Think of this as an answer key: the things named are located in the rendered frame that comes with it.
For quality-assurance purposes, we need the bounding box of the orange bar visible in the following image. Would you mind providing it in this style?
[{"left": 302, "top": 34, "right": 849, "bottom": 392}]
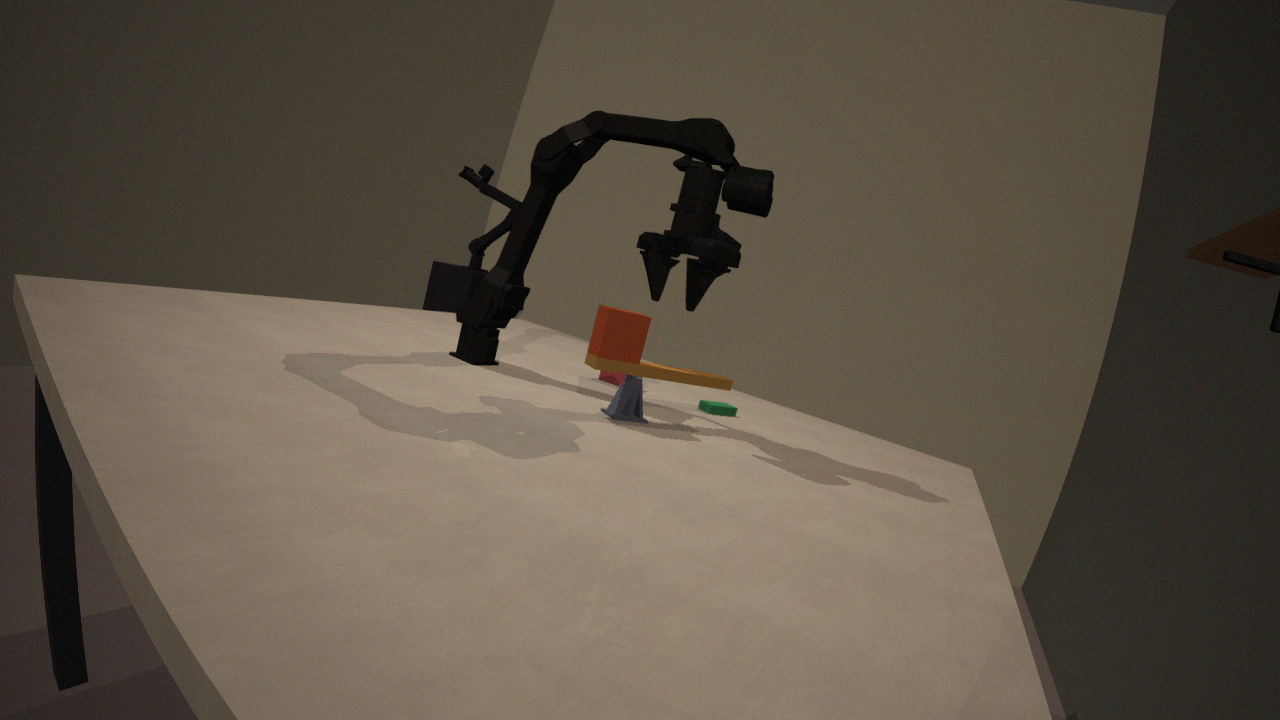
[{"left": 585, "top": 304, "right": 733, "bottom": 391}]

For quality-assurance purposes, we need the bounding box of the green flat bar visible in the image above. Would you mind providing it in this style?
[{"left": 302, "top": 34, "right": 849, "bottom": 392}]
[{"left": 698, "top": 400, "right": 737, "bottom": 416}]

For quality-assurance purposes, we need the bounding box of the red rectangular block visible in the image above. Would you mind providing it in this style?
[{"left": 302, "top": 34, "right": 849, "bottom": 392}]
[{"left": 598, "top": 372, "right": 627, "bottom": 386}]

